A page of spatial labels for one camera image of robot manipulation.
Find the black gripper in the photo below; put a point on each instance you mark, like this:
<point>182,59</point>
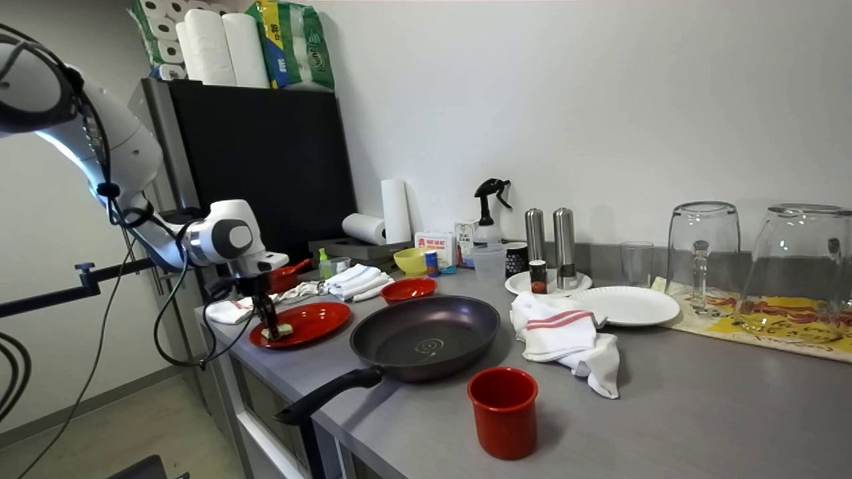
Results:
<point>257,283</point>

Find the yellow sponge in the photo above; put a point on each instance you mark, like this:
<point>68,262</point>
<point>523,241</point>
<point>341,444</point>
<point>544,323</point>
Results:
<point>282,330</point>

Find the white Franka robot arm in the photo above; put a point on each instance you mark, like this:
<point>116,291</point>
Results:
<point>106,133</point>

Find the large red plate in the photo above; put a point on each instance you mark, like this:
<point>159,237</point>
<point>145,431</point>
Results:
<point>319,321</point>

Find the small white plate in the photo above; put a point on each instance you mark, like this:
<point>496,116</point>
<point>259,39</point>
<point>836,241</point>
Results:
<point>518,283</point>

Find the large white plate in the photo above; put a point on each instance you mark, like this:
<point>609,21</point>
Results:
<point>625,307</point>

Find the plain white cloth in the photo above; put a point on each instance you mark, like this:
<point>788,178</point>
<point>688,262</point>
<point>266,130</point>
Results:
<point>229,309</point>

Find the small green bottle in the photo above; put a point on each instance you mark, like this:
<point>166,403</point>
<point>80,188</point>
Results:
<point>326,266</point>

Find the white towel blue stripes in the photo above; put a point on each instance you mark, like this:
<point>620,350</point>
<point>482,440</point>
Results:
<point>360,283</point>

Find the grey counter drawer unit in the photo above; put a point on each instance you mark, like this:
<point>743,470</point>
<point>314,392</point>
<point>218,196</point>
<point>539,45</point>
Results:
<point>257,415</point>

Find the grey tray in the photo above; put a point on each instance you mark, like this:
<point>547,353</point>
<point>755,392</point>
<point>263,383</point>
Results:
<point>354,250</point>

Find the white paper towel roll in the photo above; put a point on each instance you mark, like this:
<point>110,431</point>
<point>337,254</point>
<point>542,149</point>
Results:
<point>394,210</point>
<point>363,226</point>

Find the red bowl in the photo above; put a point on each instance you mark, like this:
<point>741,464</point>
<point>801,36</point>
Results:
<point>410,291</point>

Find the yellow-green bowl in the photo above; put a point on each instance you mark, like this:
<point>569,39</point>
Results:
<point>410,262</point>

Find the black frying pan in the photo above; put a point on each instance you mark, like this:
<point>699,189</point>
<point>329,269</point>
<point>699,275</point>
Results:
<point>426,335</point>

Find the black cabinet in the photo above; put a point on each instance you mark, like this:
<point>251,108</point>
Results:
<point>266,149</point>

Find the small blue can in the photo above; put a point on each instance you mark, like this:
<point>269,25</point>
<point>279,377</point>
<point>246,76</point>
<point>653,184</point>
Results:
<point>431,265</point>

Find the black equipment stand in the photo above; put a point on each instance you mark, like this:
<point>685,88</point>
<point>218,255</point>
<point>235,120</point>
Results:
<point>147,470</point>

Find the small white box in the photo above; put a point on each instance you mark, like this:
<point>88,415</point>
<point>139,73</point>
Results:
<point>464,241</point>

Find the spray bottle black nozzle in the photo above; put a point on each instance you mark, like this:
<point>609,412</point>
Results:
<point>487,243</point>

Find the red cup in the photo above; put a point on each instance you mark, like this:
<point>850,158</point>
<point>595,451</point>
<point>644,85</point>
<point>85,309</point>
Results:
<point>504,415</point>

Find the tall white paper roll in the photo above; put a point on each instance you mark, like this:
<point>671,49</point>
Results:
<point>247,53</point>
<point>203,49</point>

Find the green package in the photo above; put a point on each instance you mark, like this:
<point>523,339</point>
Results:
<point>301,44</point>

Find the small dark spice bottle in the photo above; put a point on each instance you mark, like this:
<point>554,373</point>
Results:
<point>539,277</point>

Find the steel shaker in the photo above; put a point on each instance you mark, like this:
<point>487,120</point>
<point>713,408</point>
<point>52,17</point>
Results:
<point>565,241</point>
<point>532,233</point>

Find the white towel red stripes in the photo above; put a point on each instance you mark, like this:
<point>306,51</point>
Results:
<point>559,334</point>

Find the toilet paper pack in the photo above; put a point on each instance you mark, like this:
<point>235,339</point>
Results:
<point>154,36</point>

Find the clear wine glass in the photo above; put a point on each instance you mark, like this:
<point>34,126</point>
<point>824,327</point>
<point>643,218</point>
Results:
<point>703,254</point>

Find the upturned glass pitcher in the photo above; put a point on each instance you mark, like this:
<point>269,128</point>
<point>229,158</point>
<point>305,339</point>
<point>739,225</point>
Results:
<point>798,255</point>

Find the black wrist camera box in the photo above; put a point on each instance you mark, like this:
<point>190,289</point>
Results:
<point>221,289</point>

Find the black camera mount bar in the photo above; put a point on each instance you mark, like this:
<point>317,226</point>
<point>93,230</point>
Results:
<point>54,295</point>

